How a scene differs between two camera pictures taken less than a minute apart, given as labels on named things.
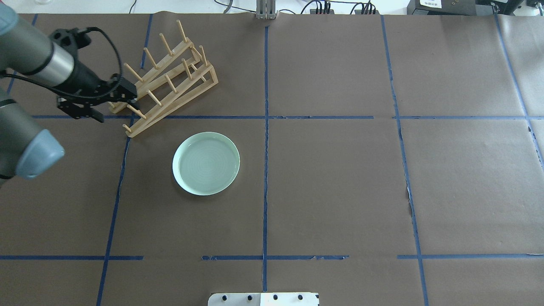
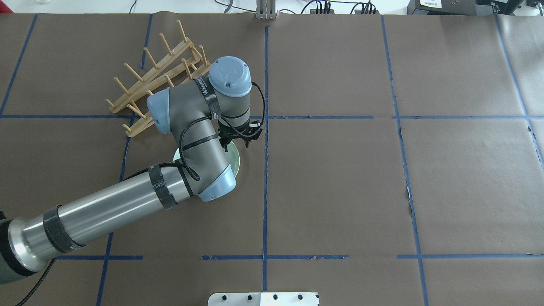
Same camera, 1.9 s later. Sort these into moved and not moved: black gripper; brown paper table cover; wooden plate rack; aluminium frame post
Moved: black gripper
Not moved: wooden plate rack; aluminium frame post; brown paper table cover
